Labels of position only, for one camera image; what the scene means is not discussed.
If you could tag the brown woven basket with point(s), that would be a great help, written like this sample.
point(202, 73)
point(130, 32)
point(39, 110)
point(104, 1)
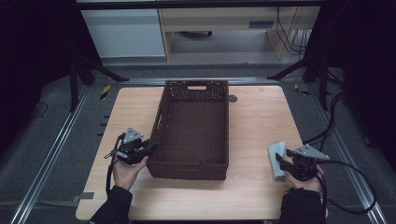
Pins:
point(193, 133)

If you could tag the white cabinet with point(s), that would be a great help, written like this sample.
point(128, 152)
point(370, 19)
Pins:
point(124, 32)

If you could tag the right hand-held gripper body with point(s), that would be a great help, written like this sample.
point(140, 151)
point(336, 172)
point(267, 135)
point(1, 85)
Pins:
point(303, 166)

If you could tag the aluminium floor rail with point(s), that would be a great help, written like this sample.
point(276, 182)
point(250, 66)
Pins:
point(143, 81)
point(53, 155)
point(345, 155)

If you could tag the grey tape strip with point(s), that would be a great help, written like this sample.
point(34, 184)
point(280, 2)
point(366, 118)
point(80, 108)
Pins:
point(84, 196)

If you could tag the yellow black striped tape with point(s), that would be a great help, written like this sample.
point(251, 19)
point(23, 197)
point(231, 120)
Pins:
point(105, 92)
point(301, 90)

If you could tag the person's left hand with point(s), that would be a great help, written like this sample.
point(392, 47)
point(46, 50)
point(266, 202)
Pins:
point(126, 175)

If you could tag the person's right hand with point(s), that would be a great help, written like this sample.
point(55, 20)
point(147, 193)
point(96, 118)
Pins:
point(308, 184)

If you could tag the black metal stand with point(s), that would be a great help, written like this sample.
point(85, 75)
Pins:
point(74, 87)
point(323, 84)

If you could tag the light blue cloth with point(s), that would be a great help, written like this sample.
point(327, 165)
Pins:
point(276, 155)

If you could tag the dark curtain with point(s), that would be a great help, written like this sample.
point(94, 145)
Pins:
point(31, 62)
point(370, 62)

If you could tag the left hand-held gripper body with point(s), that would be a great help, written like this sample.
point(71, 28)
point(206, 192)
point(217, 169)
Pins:
point(132, 146)

